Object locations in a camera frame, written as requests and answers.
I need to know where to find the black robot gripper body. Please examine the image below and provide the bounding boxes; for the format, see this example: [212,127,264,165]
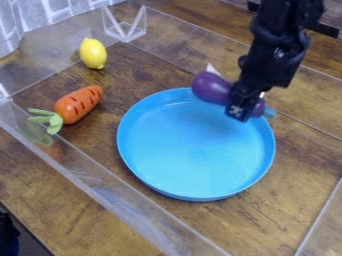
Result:
[235,23,310,97]

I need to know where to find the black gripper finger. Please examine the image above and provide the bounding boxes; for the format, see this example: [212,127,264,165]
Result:
[224,83,266,122]

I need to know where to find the purple toy eggplant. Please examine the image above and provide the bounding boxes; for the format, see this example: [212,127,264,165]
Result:
[191,71,276,118]

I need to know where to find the blue round tray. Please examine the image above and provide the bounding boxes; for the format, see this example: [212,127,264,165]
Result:
[116,88,276,202]

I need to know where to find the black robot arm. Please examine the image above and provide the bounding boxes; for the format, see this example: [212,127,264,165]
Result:
[226,0,324,122]

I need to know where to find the yellow toy lemon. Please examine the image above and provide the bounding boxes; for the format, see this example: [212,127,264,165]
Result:
[79,38,107,70]

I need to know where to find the orange toy carrot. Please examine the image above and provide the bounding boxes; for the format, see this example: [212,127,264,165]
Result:
[28,85,104,135]

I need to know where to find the clear acrylic front barrier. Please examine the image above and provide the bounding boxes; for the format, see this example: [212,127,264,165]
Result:
[0,96,231,256]

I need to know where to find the clear acrylic corner bracket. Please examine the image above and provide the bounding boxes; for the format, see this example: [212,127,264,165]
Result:
[101,6,147,43]

